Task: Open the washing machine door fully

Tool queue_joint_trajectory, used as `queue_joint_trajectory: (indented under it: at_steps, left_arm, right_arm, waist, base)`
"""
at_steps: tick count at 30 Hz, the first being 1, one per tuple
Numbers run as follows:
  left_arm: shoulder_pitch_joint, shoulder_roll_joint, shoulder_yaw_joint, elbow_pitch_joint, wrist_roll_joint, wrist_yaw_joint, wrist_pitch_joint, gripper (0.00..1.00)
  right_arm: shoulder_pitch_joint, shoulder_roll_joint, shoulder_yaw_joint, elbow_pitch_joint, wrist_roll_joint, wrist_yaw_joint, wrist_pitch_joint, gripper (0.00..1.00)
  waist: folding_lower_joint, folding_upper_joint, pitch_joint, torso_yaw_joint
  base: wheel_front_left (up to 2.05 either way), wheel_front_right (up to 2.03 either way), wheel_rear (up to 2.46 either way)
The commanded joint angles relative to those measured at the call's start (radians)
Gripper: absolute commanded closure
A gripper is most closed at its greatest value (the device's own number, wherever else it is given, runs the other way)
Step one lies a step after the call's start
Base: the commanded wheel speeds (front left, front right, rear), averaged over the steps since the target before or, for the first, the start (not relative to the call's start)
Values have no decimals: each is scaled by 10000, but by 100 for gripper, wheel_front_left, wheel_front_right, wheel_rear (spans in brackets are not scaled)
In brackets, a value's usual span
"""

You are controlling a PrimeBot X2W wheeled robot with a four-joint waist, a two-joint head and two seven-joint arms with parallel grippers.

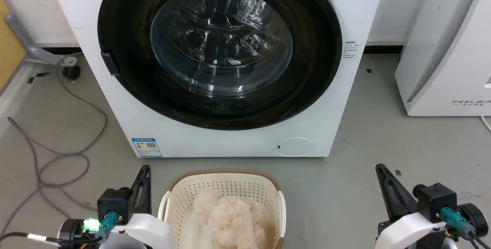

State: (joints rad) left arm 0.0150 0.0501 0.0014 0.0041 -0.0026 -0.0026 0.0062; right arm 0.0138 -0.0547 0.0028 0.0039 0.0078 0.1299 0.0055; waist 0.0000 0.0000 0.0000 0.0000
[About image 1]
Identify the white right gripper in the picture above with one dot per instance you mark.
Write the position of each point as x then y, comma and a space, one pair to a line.
406, 231

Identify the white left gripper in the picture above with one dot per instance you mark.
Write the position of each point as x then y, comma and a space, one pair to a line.
147, 231

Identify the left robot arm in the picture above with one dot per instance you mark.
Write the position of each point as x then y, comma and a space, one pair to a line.
73, 233

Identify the white front-load washing machine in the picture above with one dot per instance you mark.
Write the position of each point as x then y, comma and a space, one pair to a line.
230, 143

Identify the black round washer door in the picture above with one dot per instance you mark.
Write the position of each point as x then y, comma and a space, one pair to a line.
126, 30

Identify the blue energy label sticker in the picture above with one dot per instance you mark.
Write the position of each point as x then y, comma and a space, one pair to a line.
147, 147

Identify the white cloth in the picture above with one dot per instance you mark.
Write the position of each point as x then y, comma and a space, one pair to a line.
193, 230

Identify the cream perforated laundry basket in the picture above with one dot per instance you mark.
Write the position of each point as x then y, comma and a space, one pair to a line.
230, 183

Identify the beige plush toy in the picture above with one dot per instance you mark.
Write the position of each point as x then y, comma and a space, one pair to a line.
230, 218

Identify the round white filter cover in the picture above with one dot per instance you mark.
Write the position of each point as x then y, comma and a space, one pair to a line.
295, 146

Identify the white air purifier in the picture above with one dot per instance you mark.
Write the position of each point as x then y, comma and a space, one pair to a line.
448, 68

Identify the black caster wheel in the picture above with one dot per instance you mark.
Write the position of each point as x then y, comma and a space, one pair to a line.
71, 72

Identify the small printed warning sticker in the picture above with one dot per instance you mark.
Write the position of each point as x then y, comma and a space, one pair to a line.
351, 50

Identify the grey metal stand leg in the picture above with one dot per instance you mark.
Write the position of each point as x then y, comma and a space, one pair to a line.
23, 38

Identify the yellow wooden panel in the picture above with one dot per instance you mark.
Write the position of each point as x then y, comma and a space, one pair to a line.
8, 49

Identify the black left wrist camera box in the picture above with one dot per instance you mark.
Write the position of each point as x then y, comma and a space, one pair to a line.
114, 203

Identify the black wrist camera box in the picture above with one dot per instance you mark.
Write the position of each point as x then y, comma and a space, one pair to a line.
435, 201
114, 203

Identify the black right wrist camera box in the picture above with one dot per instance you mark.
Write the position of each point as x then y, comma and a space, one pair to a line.
435, 201

